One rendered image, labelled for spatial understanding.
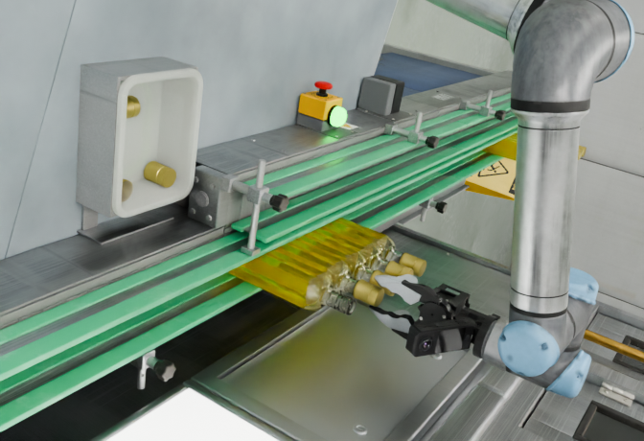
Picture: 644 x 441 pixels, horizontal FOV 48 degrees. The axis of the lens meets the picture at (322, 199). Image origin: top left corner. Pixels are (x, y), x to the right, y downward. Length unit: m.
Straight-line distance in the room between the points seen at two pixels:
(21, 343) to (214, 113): 0.60
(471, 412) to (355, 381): 0.20
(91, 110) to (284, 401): 0.54
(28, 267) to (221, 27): 0.54
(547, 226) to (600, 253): 6.44
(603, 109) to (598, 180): 0.66
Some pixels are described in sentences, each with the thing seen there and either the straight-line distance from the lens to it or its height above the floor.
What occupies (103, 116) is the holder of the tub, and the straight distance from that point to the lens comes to 1.13.
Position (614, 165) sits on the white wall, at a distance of 7.17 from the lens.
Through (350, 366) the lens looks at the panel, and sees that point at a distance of 1.31.
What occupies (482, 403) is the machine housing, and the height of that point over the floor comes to 1.37.
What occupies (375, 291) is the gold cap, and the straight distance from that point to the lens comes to 1.25.
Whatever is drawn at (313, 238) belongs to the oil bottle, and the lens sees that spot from 1.38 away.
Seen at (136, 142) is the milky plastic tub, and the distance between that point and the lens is 1.24.
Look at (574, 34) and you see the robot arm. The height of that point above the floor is 1.39.
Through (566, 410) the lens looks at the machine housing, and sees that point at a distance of 1.45.
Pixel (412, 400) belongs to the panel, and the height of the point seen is 1.27.
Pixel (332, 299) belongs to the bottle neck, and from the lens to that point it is 1.23.
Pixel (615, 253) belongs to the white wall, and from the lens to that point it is 7.38.
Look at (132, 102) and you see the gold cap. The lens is 1.17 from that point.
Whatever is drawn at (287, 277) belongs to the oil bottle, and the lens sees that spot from 1.25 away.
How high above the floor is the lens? 1.60
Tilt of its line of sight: 27 degrees down
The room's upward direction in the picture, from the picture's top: 111 degrees clockwise
